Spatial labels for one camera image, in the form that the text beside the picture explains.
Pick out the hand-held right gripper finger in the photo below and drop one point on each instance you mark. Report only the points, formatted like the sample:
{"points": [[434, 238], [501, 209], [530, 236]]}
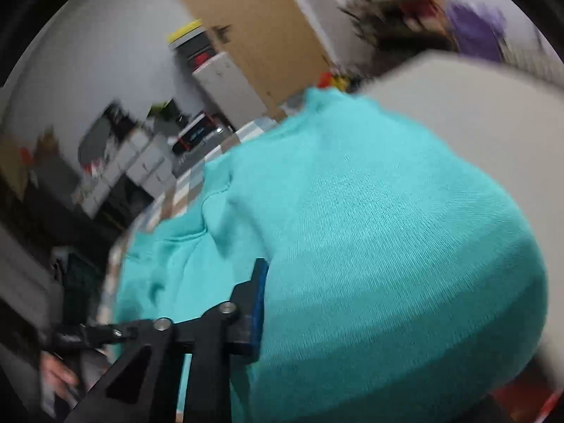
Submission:
{"points": [[259, 299]]}

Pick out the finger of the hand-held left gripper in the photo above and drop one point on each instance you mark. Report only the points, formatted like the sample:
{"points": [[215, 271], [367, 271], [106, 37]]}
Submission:
{"points": [[79, 338]]}

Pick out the teal hooded jacket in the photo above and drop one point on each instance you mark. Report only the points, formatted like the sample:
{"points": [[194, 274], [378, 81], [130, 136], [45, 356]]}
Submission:
{"points": [[374, 229]]}

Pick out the person's left hand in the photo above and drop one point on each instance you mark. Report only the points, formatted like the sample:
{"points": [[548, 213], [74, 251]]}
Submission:
{"points": [[57, 374]]}

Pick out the checkered blanket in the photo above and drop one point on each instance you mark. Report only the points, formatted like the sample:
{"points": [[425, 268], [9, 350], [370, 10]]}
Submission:
{"points": [[185, 189]]}

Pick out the silver suitcase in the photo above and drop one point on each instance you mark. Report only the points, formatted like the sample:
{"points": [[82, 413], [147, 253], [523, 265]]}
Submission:
{"points": [[211, 145]]}

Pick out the black box red stripe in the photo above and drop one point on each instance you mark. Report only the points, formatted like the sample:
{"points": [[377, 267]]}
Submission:
{"points": [[194, 134]]}

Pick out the white drawer unit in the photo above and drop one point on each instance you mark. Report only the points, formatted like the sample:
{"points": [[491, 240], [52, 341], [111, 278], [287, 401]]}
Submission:
{"points": [[136, 163]]}

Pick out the white cabinet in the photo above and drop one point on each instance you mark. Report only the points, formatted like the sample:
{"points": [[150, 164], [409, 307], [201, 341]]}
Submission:
{"points": [[229, 83]]}

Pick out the black shoe box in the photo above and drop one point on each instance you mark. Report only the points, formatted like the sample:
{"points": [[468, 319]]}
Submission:
{"points": [[198, 53]]}

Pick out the wooden door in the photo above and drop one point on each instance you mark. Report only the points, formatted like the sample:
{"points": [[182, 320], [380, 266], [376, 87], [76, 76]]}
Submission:
{"points": [[264, 31]]}

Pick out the yellow-edged shoe box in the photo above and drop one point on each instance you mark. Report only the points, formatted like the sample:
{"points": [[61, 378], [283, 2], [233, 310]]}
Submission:
{"points": [[185, 31]]}

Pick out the red object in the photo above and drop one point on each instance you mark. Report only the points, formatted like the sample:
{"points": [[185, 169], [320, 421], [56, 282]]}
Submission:
{"points": [[524, 398]]}

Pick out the wooden shoe rack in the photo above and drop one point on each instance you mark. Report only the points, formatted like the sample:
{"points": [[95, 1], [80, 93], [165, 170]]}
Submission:
{"points": [[396, 13]]}

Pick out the purple bag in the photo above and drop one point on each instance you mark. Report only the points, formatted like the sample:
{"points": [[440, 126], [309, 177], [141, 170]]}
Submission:
{"points": [[476, 31]]}

